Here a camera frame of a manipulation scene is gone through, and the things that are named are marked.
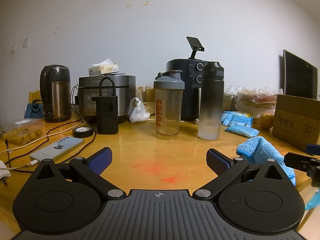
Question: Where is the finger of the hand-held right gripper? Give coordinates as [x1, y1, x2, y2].
[307, 144, 320, 156]
[284, 152, 320, 188]

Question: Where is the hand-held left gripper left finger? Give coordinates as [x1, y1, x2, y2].
[35, 147, 127, 202]

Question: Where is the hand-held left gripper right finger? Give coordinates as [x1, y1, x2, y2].
[192, 148, 288, 202]

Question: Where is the blue microfiber cloth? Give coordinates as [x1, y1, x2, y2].
[236, 136, 296, 187]

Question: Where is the black water bottle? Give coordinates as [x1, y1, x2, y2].
[198, 61, 225, 141]

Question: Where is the cardboard box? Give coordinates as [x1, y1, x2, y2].
[272, 94, 320, 153]

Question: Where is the black tape roll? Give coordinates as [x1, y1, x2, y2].
[72, 127, 94, 139]

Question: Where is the blue packet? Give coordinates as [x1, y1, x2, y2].
[229, 115, 253, 128]
[221, 110, 240, 127]
[225, 126, 259, 138]

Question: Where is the light blue plastic bag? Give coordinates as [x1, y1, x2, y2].
[305, 189, 320, 211]

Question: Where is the black portable air pump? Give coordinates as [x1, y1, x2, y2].
[97, 76, 119, 135]

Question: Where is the yellow pear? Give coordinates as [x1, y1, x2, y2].
[259, 113, 275, 130]

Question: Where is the white plastic bag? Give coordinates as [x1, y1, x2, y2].
[129, 97, 151, 124]

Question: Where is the crumpled clear plastic bag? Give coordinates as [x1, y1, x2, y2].
[224, 86, 238, 111]

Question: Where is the silver rice cooker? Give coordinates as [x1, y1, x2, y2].
[78, 74, 137, 124]

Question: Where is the clear bag of flatbread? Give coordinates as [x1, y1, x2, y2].
[236, 86, 283, 118]

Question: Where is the clear shaker bottle grey lid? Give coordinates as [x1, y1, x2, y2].
[153, 70, 185, 140]

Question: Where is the television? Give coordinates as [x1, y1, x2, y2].
[280, 49, 319, 100]

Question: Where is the dark blue air fryer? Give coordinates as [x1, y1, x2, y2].
[166, 58, 208, 122]

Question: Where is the black electric kettle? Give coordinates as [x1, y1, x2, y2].
[39, 65, 72, 123]

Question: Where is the blue pouch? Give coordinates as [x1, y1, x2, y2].
[24, 100, 46, 119]

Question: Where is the wooden chair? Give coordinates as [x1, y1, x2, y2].
[137, 86, 156, 103]
[28, 90, 42, 105]

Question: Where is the tissue pack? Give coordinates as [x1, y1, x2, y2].
[88, 58, 120, 76]

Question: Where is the black phone stand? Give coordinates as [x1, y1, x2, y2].
[186, 36, 206, 60]

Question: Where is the white cable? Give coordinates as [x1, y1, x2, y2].
[0, 116, 84, 156]

